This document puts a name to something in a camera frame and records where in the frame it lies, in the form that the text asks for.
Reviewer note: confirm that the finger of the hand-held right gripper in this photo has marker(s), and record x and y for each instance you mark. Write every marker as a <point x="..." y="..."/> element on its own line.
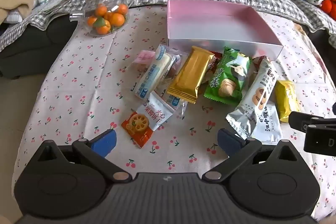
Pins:
<point x="299" y="120"/>

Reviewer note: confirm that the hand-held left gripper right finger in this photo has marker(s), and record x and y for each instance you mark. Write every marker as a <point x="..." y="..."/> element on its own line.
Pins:
<point x="227" y="142"/>

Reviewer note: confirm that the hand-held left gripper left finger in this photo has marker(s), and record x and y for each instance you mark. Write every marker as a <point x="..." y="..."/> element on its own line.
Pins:
<point x="105" y="142"/>

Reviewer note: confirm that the yellow snack packet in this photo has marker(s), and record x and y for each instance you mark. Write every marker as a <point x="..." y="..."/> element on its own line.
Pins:
<point x="286" y="98"/>

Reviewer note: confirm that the white packet with black writing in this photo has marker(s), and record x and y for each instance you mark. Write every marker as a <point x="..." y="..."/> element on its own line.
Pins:
<point x="270" y="126"/>

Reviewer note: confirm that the orange white lotus root packet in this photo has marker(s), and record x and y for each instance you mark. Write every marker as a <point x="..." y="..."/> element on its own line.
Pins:
<point x="147" y="119"/>

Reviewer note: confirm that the silver cookie packet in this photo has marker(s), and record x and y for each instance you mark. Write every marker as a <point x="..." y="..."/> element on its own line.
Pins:
<point x="254" y="100"/>

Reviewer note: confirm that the green chip packet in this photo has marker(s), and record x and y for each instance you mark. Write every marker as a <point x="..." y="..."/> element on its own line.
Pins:
<point x="225" y="77"/>

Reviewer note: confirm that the small white blue packet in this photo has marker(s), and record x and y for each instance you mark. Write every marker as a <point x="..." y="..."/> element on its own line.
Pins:
<point x="172" y="101"/>

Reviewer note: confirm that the gold wafer packet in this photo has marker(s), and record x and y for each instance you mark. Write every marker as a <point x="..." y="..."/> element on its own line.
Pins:
<point x="189" y="74"/>

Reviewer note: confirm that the white blue long packet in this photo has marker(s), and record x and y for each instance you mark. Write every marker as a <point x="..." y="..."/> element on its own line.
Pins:
<point x="155" y="71"/>

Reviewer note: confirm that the pink snack packet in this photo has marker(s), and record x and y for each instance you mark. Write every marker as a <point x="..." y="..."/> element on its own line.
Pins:
<point x="143" y="57"/>

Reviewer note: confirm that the pink cardboard box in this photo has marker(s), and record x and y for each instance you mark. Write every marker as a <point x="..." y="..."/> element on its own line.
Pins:
<point x="210" y="27"/>

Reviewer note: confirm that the cherry print tablecloth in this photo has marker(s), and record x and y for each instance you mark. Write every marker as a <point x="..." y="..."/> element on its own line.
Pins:
<point x="78" y="82"/>

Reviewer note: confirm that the dark grey sofa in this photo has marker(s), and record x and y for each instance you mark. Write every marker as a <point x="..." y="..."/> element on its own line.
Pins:
<point x="31" y="56"/>

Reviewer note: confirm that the orange plush cushion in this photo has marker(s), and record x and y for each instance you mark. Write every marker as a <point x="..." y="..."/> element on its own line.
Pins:
<point x="329" y="7"/>

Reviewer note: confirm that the pile of small oranges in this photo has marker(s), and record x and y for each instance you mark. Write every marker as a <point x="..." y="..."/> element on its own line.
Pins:
<point x="116" y="19"/>

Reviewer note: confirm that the glass jar with wooden lid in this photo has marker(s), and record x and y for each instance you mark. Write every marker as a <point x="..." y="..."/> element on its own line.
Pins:
<point x="105" y="2"/>

